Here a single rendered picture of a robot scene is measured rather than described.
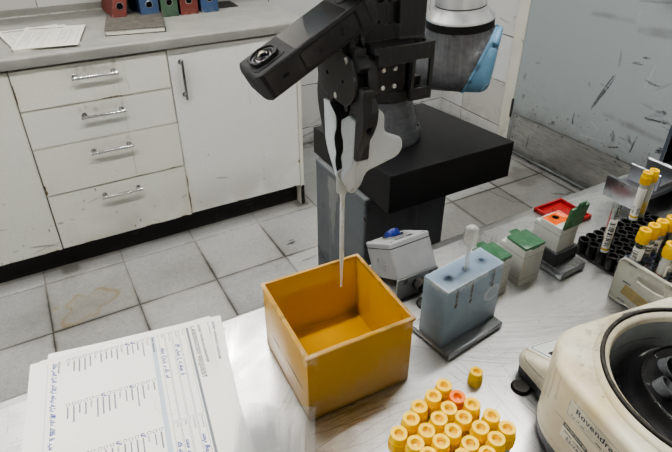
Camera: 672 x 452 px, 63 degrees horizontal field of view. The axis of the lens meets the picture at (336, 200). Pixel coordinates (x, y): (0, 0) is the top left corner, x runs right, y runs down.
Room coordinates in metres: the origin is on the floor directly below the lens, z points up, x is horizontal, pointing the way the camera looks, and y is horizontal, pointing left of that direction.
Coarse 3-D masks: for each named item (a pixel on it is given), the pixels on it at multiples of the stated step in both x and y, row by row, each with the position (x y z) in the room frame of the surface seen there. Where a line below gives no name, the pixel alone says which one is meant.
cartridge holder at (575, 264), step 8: (544, 248) 0.66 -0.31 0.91; (568, 248) 0.66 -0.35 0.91; (576, 248) 0.67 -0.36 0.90; (544, 256) 0.66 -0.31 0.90; (552, 256) 0.65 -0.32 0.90; (560, 256) 0.65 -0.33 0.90; (568, 256) 0.66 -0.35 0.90; (576, 256) 0.67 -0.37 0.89; (544, 264) 0.65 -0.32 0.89; (552, 264) 0.65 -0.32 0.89; (560, 264) 0.65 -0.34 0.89; (568, 264) 0.65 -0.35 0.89; (576, 264) 0.65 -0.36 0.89; (584, 264) 0.65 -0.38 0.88; (552, 272) 0.64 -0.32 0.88; (560, 272) 0.63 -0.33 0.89; (568, 272) 0.63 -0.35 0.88
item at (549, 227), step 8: (544, 216) 0.68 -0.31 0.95; (552, 216) 0.69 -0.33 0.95; (560, 216) 0.68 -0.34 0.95; (536, 224) 0.69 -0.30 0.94; (544, 224) 0.67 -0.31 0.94; (552, 224) 0.66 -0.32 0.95; (560, 224) 0.66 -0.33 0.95; (536, 232) 0.68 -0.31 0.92; (544, 232) 0.67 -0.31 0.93; (552, 232) 0.66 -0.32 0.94; (560, 232) 0.65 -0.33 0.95; (568, 232) 0.66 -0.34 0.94; (576, 232) 0.67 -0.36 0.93; (544, 240) 0.67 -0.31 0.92; (552, 240) 0.66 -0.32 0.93; (560, 240) 0.65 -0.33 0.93; (568, 240) 0.66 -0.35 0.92; (552, 248) 0.66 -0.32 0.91; (560, 248) 0.65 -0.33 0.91
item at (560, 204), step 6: (546, 204) 0.83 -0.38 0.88; (552, 204) 0.84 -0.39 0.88; (558, 204) 0.84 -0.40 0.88; (564, 204) 0.84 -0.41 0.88; (570, 204) 0.83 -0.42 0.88; (534, 210) 0.82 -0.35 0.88; (540, 210) 0.81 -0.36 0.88; (546, 210) 0.82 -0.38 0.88; (552, 210) 0.82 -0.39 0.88; (564, 210) 0.82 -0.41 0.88; (588, 216) 0.79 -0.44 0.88
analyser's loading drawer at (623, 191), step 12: (636, 168) 0.86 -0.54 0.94; (648, 168) 0.89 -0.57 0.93; (660, 168) 0.87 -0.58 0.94; (612, 180) 0.84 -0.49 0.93; (624, 180) 0.86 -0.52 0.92; (636, 180) 0.85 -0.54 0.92; (660, 180) 0.82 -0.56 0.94; (612, 192) 0.83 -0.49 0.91; (624, 192) 0.81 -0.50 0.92; (636, 192) 0.80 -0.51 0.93; (660, 192) 0.82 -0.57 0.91; (624, 204) 0.81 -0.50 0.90
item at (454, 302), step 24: (456, 264) 0.54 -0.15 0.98; (480, 264) 0.54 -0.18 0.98; (432, 288) 0.50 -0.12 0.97; (456, 288) 0.49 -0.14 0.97; (480, 288) 0.52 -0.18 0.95; (432, 312) 0.50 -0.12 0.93; (456, 312) 0.50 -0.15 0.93; (480, 312) 0.53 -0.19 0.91; (432, 336) 0.50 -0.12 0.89; (456, 336) 0.50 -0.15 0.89; (480, 336) 0.51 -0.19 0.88
